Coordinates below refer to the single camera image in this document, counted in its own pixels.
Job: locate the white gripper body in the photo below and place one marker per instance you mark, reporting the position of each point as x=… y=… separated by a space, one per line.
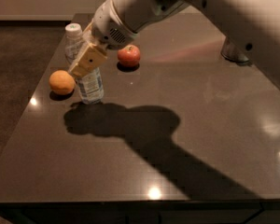
x=108 y=28

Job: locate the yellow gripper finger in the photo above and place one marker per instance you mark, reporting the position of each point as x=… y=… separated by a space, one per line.
x=90 y=56

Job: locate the clear plastic water bottle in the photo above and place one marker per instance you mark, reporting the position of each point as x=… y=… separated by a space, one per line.
x=90 y=87

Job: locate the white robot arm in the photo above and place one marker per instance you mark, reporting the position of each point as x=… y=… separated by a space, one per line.
x=253 y=26

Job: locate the red apple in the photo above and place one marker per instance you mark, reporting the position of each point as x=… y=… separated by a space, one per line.
x=129 y=56

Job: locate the orange fruit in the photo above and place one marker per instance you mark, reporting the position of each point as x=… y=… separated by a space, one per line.
x=61 y=82

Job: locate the grey metal bin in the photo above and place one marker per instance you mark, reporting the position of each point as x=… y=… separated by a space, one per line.
x=231 y=53

